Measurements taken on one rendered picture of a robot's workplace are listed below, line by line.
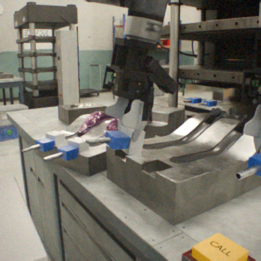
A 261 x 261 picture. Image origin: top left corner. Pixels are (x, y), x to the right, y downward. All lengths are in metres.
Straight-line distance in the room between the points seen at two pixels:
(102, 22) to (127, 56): 8.20
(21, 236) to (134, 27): 0.45
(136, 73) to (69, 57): 4.45
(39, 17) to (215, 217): 4.86
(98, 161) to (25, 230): 0.57
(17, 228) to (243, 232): 0.43
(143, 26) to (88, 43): 7.95
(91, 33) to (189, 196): 8.14
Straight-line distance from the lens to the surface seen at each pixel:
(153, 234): 0.52
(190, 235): 0.53
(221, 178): 0.60
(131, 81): 0.56
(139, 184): 0.60
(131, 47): 0.56
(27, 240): 0.20
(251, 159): 0.50
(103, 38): 8.74
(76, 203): 0.99
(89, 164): 0.73
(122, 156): 0.69
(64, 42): 4.97
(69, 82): 5.01
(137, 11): 0.57
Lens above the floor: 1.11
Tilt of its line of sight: 15 degrees down
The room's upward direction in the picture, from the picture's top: straight up
